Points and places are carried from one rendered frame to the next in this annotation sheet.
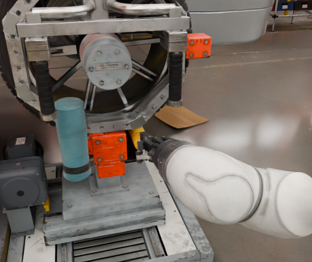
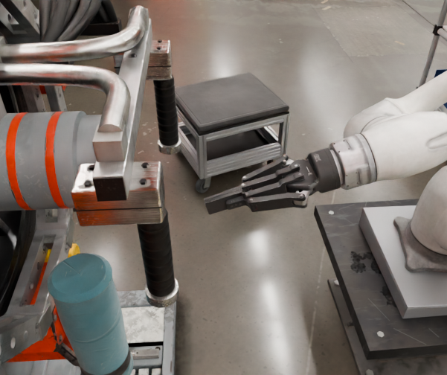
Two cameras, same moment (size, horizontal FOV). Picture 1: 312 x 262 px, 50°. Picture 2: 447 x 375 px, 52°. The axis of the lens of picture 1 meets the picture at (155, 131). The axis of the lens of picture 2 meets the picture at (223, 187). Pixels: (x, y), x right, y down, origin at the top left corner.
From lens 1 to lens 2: 90 cm
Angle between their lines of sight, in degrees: 65
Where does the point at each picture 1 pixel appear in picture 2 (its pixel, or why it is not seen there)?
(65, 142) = (116, 332)
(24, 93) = not seen: outside the picture
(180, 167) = (413, 145)
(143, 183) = not seen: hidden behind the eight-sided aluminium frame
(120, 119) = (56, 248)
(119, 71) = not seen: hidden behind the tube
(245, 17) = not seen: outside the picture
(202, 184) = not seen: outside the picture
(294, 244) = (174, 220)
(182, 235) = (134, 315)
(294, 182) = (404, 104)
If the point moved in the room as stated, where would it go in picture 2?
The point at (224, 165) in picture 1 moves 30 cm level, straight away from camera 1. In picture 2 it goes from (436, 114) to (269, 80)
